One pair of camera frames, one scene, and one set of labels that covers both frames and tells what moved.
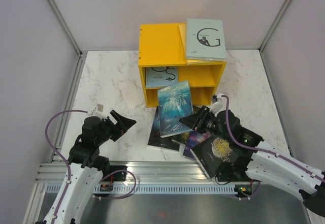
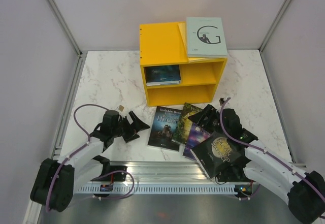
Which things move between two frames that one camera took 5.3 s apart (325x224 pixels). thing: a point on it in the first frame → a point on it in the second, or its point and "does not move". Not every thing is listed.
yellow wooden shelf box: [161, 45] does not move
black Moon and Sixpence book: [213, 153] does not move
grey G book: [205, 39] does not move
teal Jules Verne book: [174, 103] → [162, 73]
